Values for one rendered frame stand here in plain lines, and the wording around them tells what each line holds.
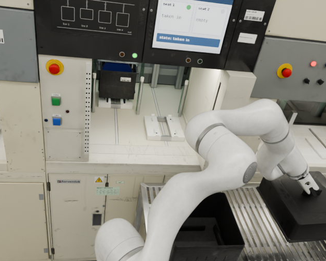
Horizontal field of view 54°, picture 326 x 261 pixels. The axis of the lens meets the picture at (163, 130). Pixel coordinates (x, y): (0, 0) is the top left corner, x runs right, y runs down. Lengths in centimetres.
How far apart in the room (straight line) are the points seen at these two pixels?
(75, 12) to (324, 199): 120
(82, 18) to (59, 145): 59
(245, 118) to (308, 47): 73
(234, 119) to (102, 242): 48
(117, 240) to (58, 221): 103
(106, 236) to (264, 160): 56
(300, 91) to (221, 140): 87
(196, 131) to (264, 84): 72
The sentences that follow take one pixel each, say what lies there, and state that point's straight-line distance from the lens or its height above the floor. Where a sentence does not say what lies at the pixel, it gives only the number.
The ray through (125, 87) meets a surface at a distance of 195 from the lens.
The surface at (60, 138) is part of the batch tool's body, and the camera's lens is 152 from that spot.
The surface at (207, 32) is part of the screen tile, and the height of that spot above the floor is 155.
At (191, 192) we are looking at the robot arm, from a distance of 81.
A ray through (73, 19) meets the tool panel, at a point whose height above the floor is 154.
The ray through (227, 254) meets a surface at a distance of 133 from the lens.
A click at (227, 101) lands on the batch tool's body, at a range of 143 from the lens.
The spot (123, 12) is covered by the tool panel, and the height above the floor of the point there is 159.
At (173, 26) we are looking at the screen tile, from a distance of 128.
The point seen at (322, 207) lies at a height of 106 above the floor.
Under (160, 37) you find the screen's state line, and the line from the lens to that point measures 129.
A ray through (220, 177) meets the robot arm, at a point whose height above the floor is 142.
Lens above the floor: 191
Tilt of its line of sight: 34 degrees down
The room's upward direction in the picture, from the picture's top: 10 degrees clockwise
